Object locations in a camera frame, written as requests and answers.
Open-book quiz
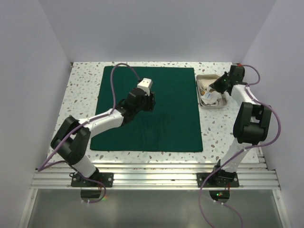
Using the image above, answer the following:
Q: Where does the white gauze pad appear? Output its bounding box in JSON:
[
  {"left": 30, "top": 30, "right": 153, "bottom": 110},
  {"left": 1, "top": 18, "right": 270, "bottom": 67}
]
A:
[{"left": 201, "top": 89, "right": 222, "bottom": 105}]

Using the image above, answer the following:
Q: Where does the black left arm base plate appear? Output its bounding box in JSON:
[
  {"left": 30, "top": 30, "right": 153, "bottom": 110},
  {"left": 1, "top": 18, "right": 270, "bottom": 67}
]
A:
[{"left": 69, "top": 172, "right": 114, "bottom": 188}]

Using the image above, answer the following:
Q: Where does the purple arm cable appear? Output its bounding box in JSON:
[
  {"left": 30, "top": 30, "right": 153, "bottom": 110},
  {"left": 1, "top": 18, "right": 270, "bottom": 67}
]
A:
[
  {"left": 38, "top": 63, "right": 143, "bottom": 204},
  {"left": 198, "top": 63, "right": 283, "bottom": 228}
]

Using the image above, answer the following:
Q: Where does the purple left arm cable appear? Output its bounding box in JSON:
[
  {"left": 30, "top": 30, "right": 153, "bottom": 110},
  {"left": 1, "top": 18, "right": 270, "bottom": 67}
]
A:
[{"left": 38, "top": 63, "right": 143, "bottom": 204}]

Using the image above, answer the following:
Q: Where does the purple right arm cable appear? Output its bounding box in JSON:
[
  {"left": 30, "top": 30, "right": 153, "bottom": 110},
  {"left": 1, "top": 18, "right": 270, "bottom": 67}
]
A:
[{"left": 198, "top": 63, "right": 283, "bottom": 228}]

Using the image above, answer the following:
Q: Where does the beige packaged dressing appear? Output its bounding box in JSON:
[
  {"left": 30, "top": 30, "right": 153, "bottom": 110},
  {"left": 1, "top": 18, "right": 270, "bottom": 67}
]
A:
[{"left": 198, "top": 79, "right": 216, "bottom": 89}]

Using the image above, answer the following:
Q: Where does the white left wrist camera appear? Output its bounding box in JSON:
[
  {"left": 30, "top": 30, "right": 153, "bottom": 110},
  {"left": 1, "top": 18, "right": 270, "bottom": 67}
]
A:
[{"left": 137, "top": 78, "right": 153, "bottom": 96}]

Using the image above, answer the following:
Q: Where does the aluminium extrusion frame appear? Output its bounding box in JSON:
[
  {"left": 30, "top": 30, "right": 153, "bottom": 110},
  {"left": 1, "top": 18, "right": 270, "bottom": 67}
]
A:
[{"left": 18, "top": 62, "right": 285, "bottom": 228}]

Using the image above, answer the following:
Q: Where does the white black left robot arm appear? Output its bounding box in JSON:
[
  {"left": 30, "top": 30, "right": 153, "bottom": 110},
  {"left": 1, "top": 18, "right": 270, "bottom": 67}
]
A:
[{"left": 50, "top": 88, "right": 155, "bottom": 187}]

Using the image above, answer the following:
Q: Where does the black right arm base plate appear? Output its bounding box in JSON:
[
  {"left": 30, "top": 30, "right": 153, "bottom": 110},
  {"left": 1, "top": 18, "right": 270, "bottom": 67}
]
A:
[{"left": 196, "top": 172, "right": 240, "bottom": 188}]

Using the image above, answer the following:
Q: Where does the stainless steel tray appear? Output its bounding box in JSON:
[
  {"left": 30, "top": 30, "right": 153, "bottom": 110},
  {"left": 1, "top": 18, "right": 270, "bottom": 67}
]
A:
[{"left": 196, "top": 74, "right": 227, "bottom": 109}]

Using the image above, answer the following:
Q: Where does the green surgical drape cloth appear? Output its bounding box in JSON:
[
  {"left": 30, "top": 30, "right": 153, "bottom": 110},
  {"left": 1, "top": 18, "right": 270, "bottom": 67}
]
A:
[{"left": 90, "top": 66, "right": 203, "bottom": 152}]

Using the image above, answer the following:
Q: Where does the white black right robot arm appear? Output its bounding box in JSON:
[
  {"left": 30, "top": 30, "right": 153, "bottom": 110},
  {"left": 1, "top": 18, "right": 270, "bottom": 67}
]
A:
[{"left": 210, "top": 65, "right": 271, "bottom": 187}]

